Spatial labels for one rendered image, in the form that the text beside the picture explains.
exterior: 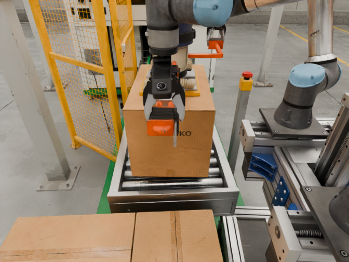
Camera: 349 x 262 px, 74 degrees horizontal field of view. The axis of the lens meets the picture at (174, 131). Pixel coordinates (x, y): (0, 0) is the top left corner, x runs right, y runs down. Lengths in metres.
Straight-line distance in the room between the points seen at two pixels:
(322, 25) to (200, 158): 0.74
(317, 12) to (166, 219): 1.10
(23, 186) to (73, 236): 1.30
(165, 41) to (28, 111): 1.56
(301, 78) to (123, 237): 1.02
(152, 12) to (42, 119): 1.56
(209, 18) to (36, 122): 1.72
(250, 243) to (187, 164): 0.70
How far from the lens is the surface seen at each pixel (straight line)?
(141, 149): 1.13
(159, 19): 0.56
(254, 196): 2.16
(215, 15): 0.49
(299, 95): 1.03
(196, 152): 1.13
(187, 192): 1.27
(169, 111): 0.67
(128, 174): 1.48
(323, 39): 1.13
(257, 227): 1.71
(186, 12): 0.51
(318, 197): 0.80
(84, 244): 1.25
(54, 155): 2.19
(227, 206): 1.40
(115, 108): 1.84
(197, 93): 1.11
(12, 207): 2.38
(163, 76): 0.56
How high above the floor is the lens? 1.57
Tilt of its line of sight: 34 degrees down
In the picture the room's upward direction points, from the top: straight up
